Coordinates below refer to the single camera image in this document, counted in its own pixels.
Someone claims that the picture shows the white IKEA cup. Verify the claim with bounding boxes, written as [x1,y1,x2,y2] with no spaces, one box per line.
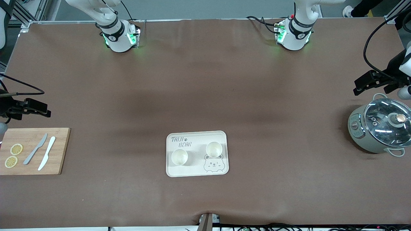
[205,141,223,158]
[171,149,188,166]

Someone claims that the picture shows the bamboo cutting board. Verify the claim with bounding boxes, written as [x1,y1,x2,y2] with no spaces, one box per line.
[0,128,71,175]

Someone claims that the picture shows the grey plastic knife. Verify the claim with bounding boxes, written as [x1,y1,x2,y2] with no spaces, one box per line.
[23,133,48,165]

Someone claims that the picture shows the white plastic knife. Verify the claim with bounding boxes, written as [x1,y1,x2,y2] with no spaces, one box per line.
[38,136,56,171]

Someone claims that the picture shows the glass pot lid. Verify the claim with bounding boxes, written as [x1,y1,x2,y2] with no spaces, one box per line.
[364,98,411,148]

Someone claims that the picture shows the green electric cooking pot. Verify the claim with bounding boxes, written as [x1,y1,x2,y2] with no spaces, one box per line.
[348,93,411,158]

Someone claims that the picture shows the black trouser leg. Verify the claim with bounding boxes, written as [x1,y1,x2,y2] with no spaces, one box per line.
[351,0,383,17]

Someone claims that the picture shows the brown table cover sheet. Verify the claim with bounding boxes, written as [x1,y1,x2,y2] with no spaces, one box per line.
[0,19,411,229]

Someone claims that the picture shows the cream bear print tray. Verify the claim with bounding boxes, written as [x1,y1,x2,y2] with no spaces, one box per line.
[166,131,230,177]

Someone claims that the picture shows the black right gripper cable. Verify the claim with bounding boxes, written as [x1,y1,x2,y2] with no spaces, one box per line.
[0,74,45,97]

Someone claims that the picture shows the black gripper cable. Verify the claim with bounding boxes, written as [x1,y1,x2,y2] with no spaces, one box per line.
[363,12,411,82]
[0,74,45,97]

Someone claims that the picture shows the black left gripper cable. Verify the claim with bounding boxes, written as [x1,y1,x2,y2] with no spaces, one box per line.
[363,12,411,82]

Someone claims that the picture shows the aluminium frame profile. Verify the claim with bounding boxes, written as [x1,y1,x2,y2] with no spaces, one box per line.
[9,0,43,28]
[385,0,411,23]

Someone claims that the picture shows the black arm base cables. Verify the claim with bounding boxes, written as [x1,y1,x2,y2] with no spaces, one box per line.
[246,15,280,34]

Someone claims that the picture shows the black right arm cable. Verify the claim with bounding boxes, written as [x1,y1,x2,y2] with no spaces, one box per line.
[102,0,134,21]

